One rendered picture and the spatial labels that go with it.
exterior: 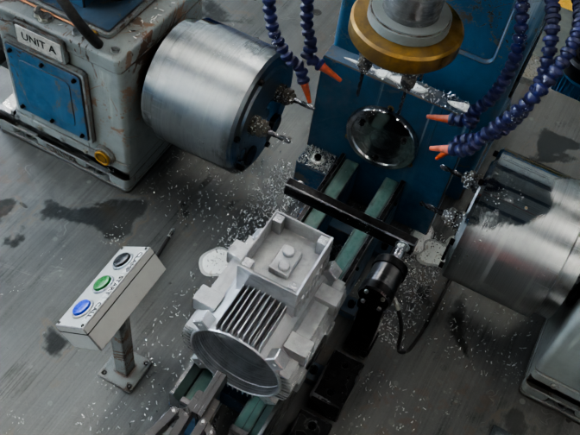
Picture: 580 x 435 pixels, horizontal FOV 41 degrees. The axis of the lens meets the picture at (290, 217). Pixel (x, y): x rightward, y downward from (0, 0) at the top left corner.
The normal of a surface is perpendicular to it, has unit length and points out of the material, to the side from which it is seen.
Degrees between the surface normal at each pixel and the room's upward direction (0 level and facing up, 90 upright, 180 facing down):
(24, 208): 0
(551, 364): 90
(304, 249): 0
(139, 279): 53
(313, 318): 0
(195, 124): 73
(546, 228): 32
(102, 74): 90
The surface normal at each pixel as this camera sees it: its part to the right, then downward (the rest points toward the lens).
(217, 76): -0.13, -0.22
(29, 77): -0.47, 0.67
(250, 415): 0.11, -0.60
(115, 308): 0.77, -0.01
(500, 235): -0.29, 0.14
